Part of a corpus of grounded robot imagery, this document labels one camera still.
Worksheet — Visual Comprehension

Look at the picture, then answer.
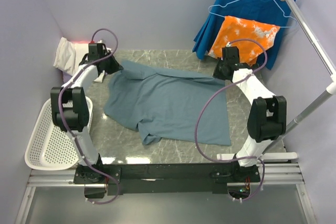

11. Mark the grey-blue t shirt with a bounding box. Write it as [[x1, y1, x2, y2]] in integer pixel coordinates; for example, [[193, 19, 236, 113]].
[[104, 61, 231, 146]]

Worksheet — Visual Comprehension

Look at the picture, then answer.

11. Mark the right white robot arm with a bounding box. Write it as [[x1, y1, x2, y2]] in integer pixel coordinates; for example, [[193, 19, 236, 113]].
[[213, 46, 287, 182]]

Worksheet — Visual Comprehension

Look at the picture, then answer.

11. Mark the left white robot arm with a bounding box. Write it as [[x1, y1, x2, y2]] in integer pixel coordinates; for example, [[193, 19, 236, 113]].
[[50, 41, 123, 183]]

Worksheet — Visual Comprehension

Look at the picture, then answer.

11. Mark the orange white tie-dye cloth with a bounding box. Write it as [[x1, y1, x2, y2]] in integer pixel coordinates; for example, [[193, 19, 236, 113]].
[[209, 16, 280, 66]]

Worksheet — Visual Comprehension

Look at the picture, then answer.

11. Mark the white folded t shirt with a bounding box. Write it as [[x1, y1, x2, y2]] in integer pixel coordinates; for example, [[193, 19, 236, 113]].
[[53, 37, 113, 83]]

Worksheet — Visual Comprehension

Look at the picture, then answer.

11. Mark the pink folded t shirt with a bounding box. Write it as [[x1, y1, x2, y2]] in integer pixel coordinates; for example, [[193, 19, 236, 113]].
[[72, 40, 90, 44]]

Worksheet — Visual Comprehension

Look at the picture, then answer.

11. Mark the blue pleated skirt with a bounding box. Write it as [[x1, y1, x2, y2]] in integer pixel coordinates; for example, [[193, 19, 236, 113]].
[[192, 0, 291, 60]]

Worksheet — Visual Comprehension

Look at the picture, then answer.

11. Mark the white plastic laundry basket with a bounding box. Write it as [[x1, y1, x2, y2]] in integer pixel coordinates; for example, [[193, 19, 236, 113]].
[[25, 99, 79, 171]]

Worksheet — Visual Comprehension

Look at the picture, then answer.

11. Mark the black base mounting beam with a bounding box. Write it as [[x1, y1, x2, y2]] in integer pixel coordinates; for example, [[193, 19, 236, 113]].
[[73, 162, 261, 199]]

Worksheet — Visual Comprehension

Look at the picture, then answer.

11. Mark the silver clothes rack frame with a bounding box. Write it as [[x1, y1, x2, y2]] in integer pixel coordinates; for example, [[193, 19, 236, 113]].
[[256, 0, 336, 161]]

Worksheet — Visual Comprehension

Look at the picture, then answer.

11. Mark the aluminium rail frame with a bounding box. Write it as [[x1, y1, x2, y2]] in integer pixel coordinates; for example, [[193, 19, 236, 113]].
[[15, 163, 317, 223]]

